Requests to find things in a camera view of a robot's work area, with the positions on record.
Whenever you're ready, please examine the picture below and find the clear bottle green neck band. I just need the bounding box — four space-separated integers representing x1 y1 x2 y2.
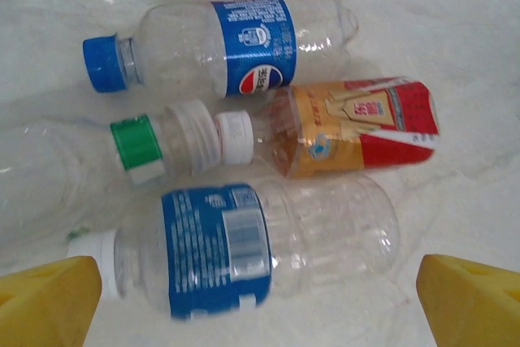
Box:
0 98 223 250

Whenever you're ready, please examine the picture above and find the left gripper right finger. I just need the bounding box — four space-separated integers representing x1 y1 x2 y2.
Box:
416 253 520 347

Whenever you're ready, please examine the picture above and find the blue label bottle white cap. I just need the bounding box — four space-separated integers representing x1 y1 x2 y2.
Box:
64 176 401 322

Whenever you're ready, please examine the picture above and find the clear Pepsi bottle blue cap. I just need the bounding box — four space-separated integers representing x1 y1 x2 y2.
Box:
82 0 361 99

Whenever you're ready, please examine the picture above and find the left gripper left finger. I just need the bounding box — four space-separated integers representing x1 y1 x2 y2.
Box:
0 255 103 347

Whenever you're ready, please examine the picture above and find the red gold label bottle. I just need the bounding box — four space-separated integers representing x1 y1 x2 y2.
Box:
214 76 440 180

